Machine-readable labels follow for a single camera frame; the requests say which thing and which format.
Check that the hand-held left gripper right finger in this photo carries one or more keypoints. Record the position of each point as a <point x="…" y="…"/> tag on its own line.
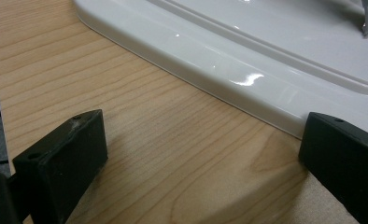
<point x="347" y="161"/>

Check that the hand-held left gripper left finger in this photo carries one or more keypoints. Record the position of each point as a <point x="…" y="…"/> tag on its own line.
<point x="63" y="165"/>

